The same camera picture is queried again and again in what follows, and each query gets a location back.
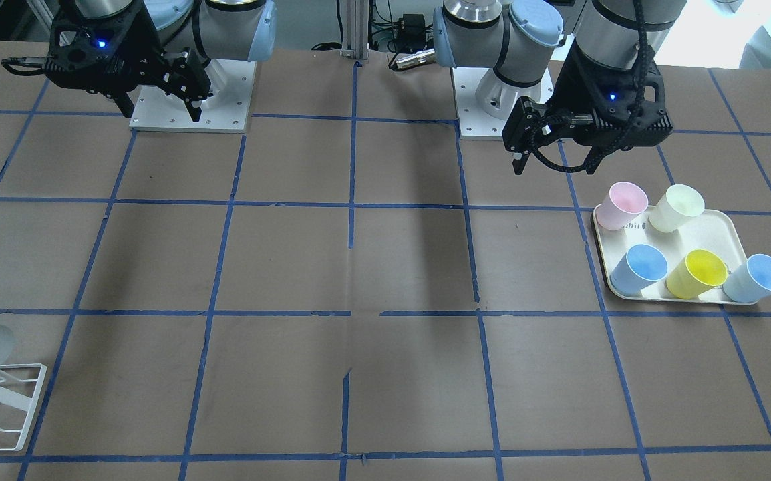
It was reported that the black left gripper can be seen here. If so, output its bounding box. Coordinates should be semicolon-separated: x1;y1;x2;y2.
502;47;673;176

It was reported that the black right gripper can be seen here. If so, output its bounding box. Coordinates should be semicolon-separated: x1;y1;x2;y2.
43;7;212;123

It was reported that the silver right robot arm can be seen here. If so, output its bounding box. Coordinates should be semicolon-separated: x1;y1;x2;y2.
41;1;277;122

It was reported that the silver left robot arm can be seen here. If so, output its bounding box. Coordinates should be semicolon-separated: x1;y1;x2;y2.
432;1;685;174

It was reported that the pink plastic cup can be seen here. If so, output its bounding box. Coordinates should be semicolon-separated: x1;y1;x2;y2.
595;182;649;231

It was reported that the cream plastic cup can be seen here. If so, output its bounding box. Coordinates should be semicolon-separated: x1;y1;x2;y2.
648;184;704;232

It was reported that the yellow plastic cup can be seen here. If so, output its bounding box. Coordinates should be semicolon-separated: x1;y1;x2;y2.
665;249;730;299

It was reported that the light blue plastic cup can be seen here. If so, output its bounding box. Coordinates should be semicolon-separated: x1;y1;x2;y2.
722;253;771;304

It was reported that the silver metal connector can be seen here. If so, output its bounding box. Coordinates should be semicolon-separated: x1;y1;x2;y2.
388;48;436;72

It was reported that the black power adapter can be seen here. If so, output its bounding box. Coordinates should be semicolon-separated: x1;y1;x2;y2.
395;13;426;53

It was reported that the cream plastic tray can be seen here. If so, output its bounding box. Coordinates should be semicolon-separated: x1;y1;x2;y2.
591;205;748;305

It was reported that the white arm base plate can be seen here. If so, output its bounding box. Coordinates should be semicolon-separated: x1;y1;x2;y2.
129;59;259;134
450;61;565;142

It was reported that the black braided cable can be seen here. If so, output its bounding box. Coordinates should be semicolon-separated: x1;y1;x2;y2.
531;0;651;174

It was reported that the aluminium frame post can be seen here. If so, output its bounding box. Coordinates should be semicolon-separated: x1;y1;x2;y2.
339;0;371;63

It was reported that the white wire cup rack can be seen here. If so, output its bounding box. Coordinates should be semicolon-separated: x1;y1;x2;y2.
0;363;47;452

